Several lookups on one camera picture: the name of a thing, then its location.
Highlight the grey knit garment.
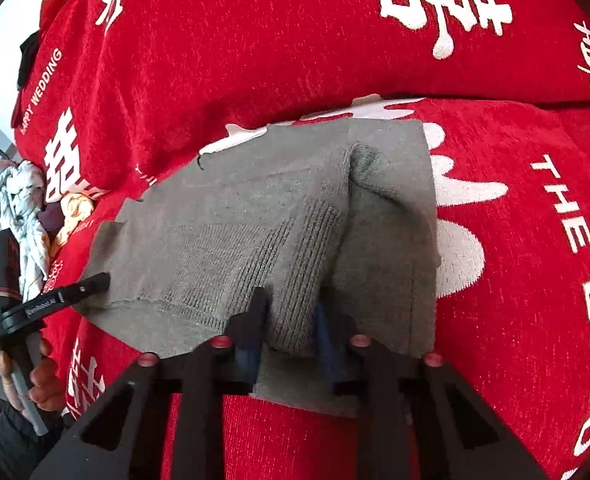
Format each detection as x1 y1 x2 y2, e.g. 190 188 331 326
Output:
78 118 439 416

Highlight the person's left hand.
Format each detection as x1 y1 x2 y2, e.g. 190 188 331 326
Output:
0 339 65 413

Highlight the dark maroon small cloth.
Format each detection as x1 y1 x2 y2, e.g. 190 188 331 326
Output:
37 202 65 236

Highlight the orange yellow small cloth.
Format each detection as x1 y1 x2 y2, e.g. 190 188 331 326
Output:
50 193 95 259

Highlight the white patterned crumpled cloth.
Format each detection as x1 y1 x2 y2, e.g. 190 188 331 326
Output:
0 156 50 301

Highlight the red wedding bed sheet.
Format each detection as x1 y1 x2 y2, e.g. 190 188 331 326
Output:
45 99 590 479

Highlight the black item by headboard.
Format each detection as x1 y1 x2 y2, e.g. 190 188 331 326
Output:
17 32 40 90

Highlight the red wedding quilt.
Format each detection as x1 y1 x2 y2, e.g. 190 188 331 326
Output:
13 0 590 202

